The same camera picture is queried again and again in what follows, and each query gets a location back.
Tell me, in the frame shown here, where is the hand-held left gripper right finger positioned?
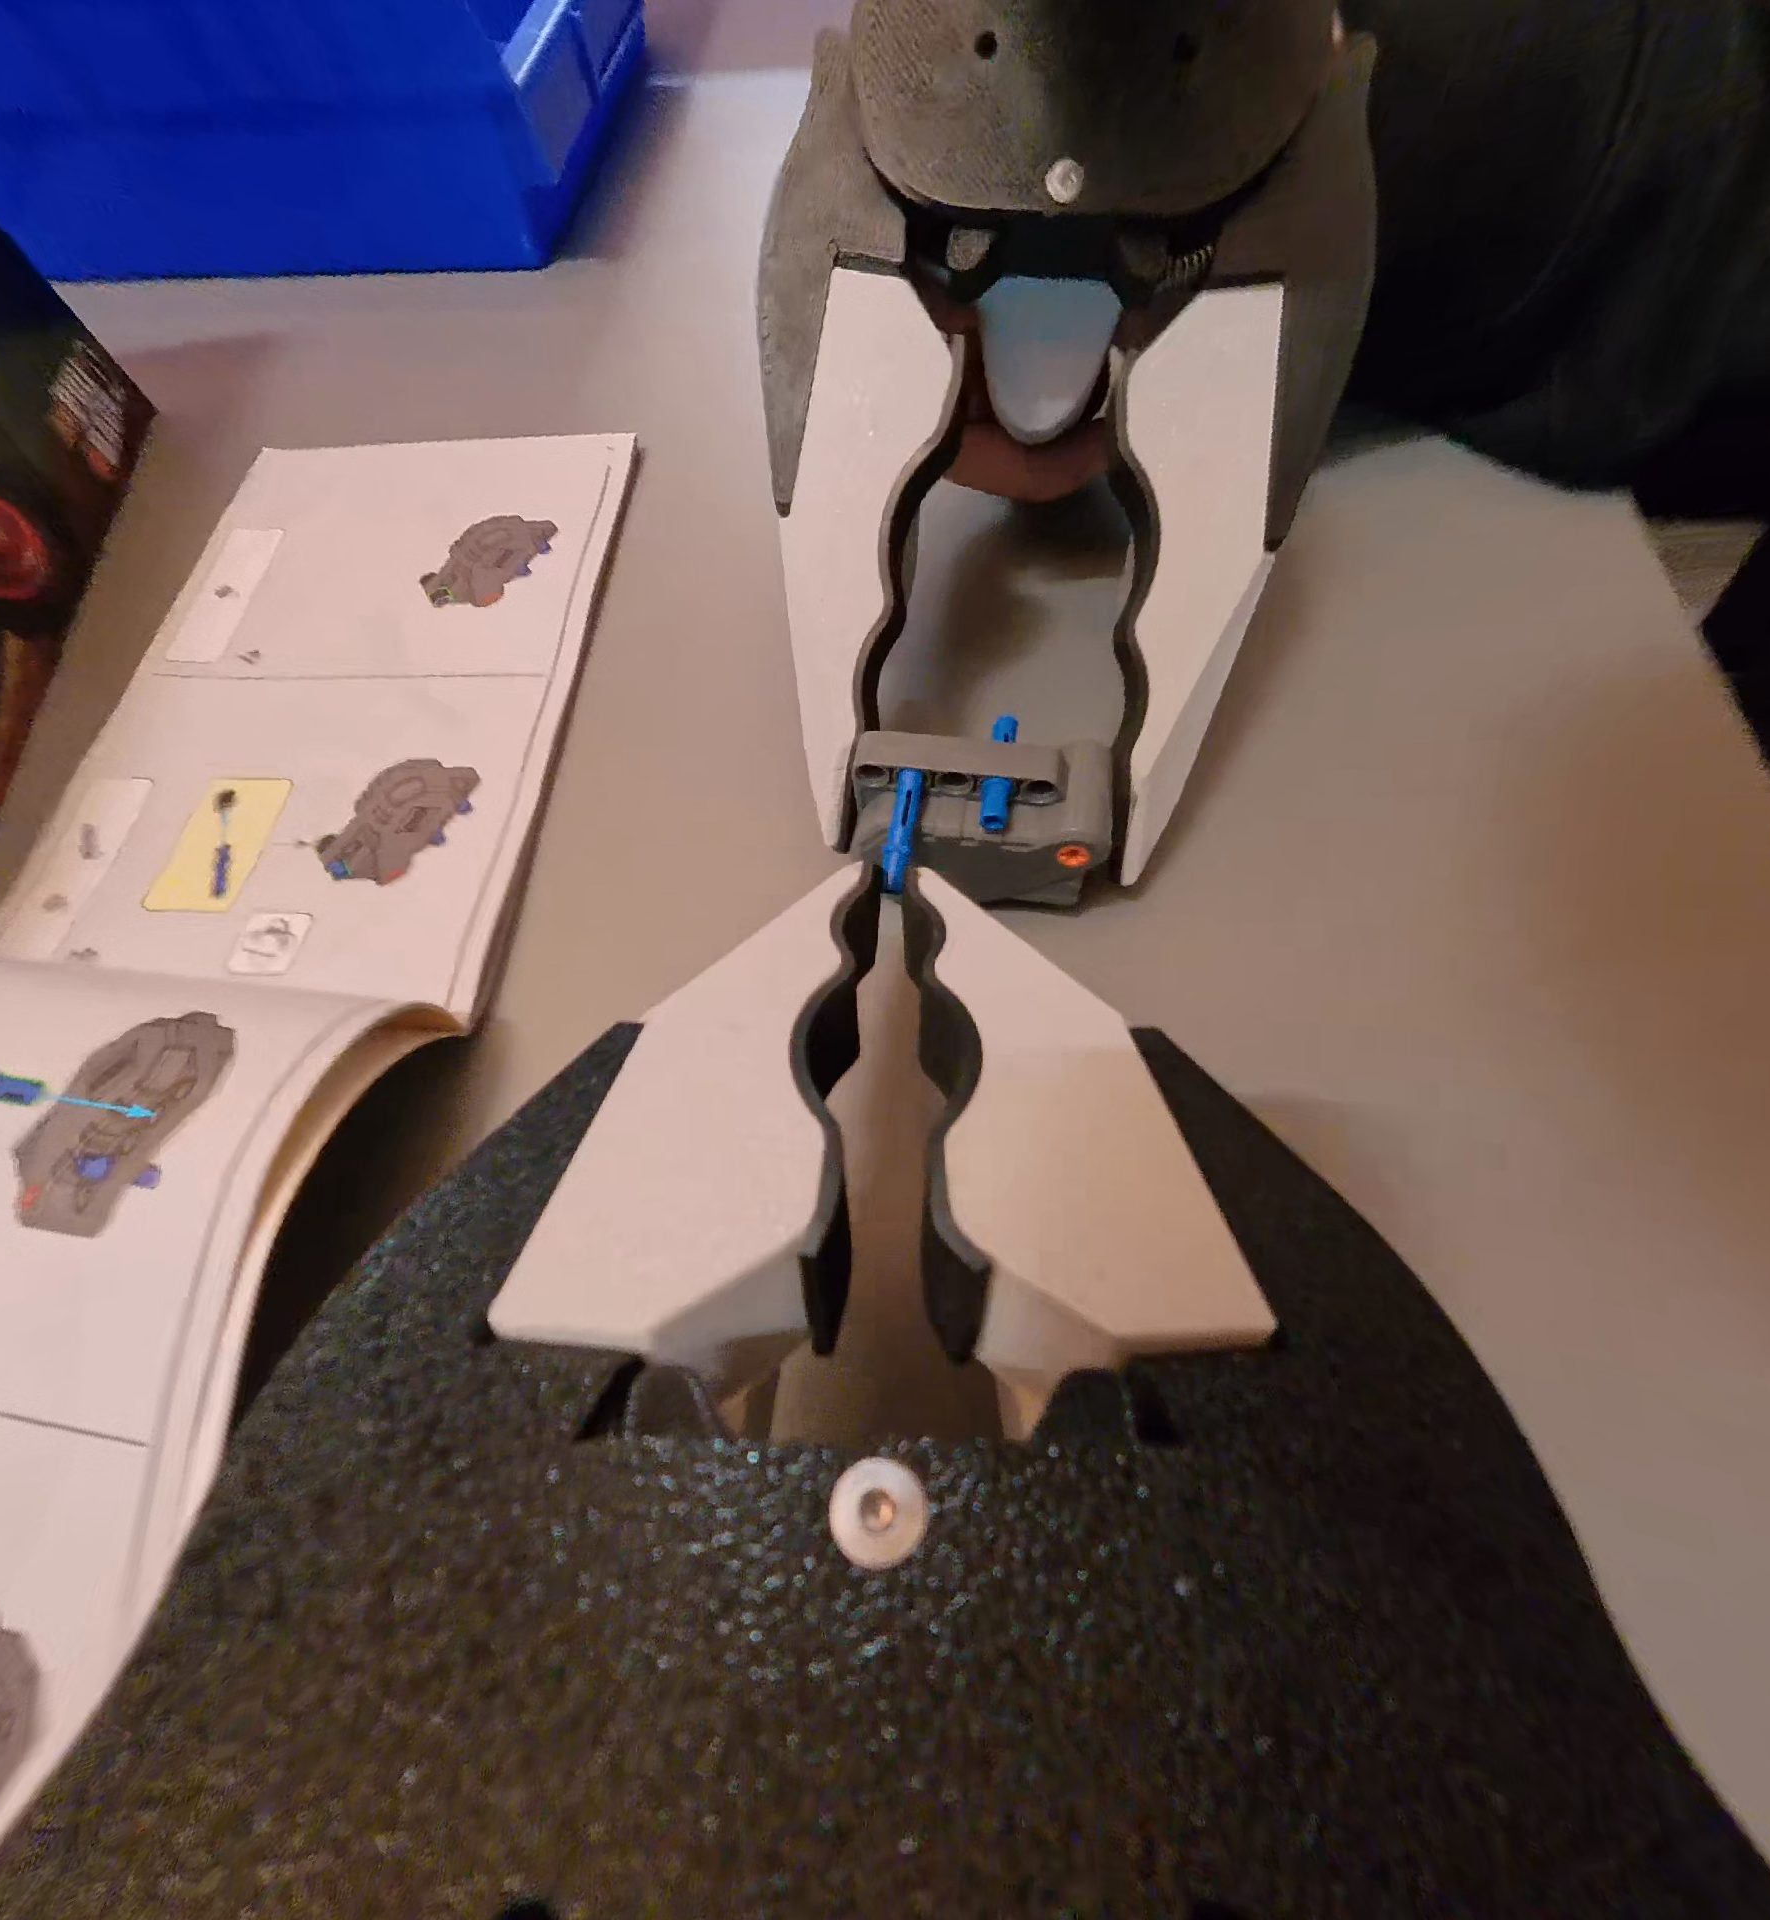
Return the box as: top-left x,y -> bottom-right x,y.
899,866 -> 1281,1444

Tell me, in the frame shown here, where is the toy instruction booklet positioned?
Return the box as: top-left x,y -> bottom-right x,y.
0,431 -> 646,1911

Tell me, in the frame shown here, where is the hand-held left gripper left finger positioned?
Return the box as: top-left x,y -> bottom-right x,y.
482,866 -> 887,1434

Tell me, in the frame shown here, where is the grey toy beam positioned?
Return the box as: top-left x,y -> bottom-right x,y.
850,731 -> 1079,807

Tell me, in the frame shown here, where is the blue storage bin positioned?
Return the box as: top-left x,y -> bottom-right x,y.
487,0 -> 652,258
0,0 -> 560,280

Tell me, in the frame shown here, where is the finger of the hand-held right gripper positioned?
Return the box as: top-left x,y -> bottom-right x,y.
775,258 -> 969,857
1103,275 -> 1290,890

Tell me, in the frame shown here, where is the person's right hand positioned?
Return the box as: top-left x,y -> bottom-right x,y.
950,331 -> 1138,504

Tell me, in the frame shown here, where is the grey desk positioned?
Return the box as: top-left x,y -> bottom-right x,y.
0,68 -> 1770,1920

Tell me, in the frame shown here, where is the black toy set box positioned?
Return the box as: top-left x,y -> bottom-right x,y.
0,141 -> 161,951

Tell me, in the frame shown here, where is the grey toy motor block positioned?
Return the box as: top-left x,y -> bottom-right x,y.
842,729 -> 1122,912

